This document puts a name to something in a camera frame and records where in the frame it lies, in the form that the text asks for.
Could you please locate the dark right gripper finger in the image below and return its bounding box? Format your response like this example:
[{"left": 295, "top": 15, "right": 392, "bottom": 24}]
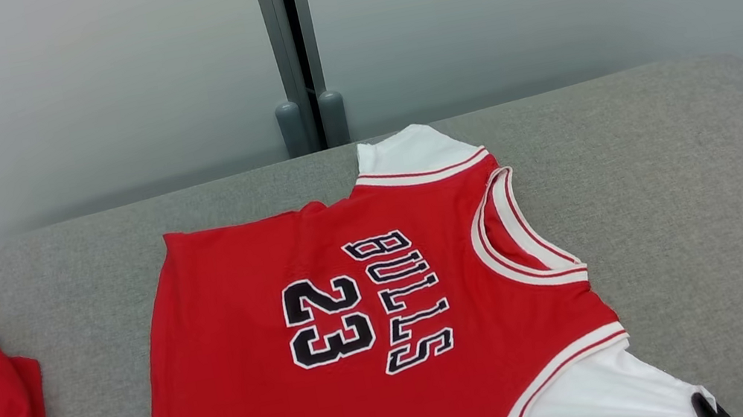
[{"left": 689, "top": 386, "right": 736, "bottom": 417}]

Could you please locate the red white basketball jersey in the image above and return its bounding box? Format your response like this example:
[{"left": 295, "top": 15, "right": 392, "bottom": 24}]
[{"left": 101, "top": 83, "right": 720, "bottom": 417}]

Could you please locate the grey cylinder post foot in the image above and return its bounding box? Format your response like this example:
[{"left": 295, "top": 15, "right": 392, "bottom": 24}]
[
  {"left": 273, "top": 99, "right": 310, "bottom": 161},
  {"left": 317, "top": 88, "right": 351, "bottom": 149}
]

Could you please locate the grey partition frame post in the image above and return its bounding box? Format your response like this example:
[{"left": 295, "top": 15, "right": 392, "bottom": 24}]
[{"left": 252, "top": 0, "right": 337, "bottom": 158}]

